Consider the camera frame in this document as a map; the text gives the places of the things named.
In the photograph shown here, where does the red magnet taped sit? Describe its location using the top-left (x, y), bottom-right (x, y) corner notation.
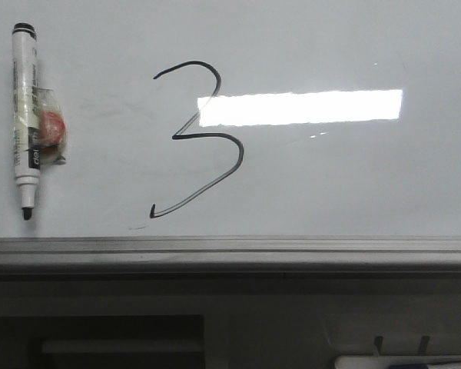
top-left (36, 88), bottom-right (68, 165)

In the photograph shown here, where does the white black whiteboard marker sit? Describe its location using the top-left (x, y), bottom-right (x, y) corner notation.
top-left (12, 22), bottom-right (41, 221)

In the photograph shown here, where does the grey aluminium whiteboard frame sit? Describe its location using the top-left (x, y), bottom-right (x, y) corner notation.
top-left (0, 236), bottom-right (461, 276)

